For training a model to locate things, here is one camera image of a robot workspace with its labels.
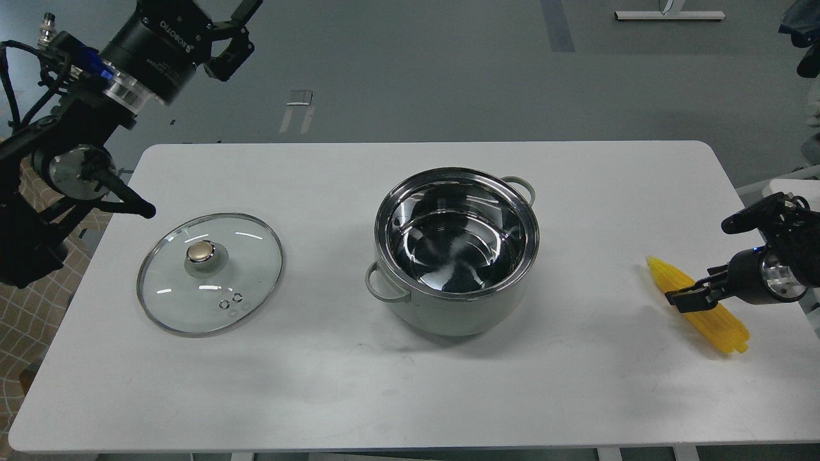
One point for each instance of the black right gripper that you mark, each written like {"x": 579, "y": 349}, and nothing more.
{"x": 757, "y": 276}

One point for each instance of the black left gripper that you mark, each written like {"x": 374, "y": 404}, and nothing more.
{"x": 163, "y": 42}

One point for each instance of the yellow toy corn cob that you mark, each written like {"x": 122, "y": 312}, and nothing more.
{"x": 718, "y": 326}

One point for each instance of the glass pot lid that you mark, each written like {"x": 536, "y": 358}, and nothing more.
{"x": 210, "y": 273}

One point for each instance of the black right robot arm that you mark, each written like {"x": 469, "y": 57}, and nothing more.
{"x": 788, "y": 226}

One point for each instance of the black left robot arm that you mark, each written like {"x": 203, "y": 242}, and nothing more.
{"x": 66, "y": 99}

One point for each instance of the grey steel cooking pot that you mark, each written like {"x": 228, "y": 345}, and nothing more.
{"x": 454, "y": 249}

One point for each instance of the white stand base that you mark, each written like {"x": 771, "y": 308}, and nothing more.
{"x": 670, "y": 11}

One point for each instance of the dark object at edge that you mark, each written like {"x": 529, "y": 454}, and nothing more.
{"x": 801, "y": 23}

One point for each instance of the beige checkered cloth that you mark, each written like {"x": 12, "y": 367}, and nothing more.
{"x": 30, "y": 318}

